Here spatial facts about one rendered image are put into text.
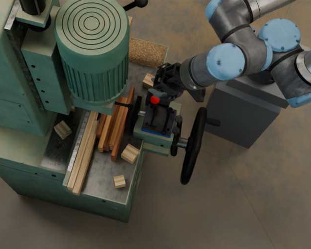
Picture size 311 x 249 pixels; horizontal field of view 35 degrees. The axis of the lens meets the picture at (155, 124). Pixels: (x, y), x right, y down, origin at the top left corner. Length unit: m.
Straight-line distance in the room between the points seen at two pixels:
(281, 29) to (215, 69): 0.74
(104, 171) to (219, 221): 1.06
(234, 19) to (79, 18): 0.44
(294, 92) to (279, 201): 0.91
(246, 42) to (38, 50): 0.54
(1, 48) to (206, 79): 0.51
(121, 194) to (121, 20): 0.67
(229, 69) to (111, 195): 0.63
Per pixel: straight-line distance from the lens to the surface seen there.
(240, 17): 1.40
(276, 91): 2.15
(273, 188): 2.69
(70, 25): 1.18
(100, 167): 1.67
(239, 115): 2.35
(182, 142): 1.79
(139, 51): 1.79
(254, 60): 1.35
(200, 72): 1.30
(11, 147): 1.84
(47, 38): 1.27
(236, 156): 2.68
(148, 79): 1.74
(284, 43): 1.94
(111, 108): 1.56
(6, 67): 1.30
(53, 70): 1.32
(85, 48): 1.15
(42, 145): 1.82
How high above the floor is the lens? 2.52
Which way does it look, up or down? 71 degrees down
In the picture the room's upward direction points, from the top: 11 degrees clockwise
